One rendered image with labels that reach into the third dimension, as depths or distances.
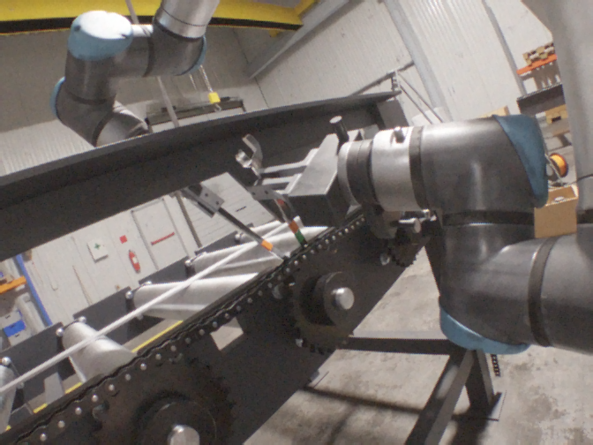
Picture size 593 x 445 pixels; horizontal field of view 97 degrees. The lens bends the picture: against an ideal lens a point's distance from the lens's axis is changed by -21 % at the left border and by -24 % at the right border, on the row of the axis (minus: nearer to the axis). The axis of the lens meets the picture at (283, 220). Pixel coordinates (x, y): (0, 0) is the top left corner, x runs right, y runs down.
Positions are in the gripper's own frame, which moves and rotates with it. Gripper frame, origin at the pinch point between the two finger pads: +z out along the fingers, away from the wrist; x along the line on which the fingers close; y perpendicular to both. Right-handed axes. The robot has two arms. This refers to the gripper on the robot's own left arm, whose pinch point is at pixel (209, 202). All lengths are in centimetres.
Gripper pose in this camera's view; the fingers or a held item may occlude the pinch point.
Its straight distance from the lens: 57.9
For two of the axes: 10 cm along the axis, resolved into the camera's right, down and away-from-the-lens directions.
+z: 7.9, 5.9, 1.8
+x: -4.6, 3.7, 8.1
